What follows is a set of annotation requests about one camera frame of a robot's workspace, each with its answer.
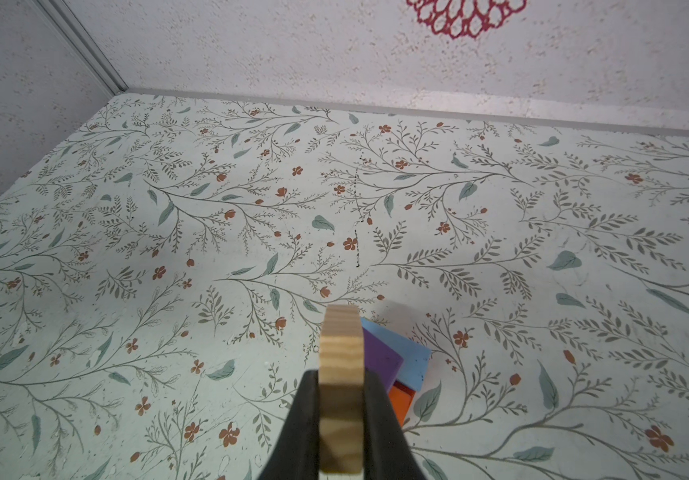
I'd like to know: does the orange wood rectangular block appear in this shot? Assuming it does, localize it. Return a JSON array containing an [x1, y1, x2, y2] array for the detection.
[[388, 381, 416, 426]]

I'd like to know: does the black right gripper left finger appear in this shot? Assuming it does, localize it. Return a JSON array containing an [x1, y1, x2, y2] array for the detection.
[[258, 370, 320, 480]]

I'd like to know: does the purple wood cube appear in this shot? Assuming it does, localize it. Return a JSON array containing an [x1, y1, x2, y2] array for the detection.
[[363, 324, 404, 392]]

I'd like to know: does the aluminium corner frame post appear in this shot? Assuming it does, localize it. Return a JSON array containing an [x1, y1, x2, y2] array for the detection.
[[32, 0, 128, 96]]

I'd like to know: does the light blue wood block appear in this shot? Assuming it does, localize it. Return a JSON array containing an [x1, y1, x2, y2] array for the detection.
[[361, 317, 431, 392]]

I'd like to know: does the natural wood triangle block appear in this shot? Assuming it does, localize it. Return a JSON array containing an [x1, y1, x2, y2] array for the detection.
[[318, 305, 366, 475]]

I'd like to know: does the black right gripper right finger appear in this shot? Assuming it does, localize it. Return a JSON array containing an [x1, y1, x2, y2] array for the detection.
[[364, 371, 426, 480]]

